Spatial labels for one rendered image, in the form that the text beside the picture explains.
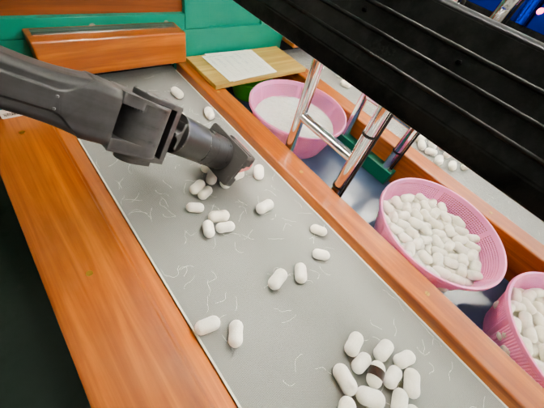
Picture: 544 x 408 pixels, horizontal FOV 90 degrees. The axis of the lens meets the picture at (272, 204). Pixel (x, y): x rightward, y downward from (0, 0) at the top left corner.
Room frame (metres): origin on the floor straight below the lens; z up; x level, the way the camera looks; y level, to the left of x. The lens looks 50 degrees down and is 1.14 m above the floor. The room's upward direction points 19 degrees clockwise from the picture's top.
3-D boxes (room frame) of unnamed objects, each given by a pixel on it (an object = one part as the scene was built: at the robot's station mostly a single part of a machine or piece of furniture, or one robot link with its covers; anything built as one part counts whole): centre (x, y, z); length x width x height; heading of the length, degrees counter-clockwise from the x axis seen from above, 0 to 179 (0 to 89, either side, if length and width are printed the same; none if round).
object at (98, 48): (0.55, 0.43, 0.83); 0.30 x 0.06 x 0.07; 145
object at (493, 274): (0.41, -0.34, 0.72); 0.27 x 0.27 x 0.10
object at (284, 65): (0.79, 0.20, 0.77); 0.33 x 0.15 x 0.01; 145
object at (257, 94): (0.67, 0.02, 0.72); 0.27 x 0.27 x 0.10
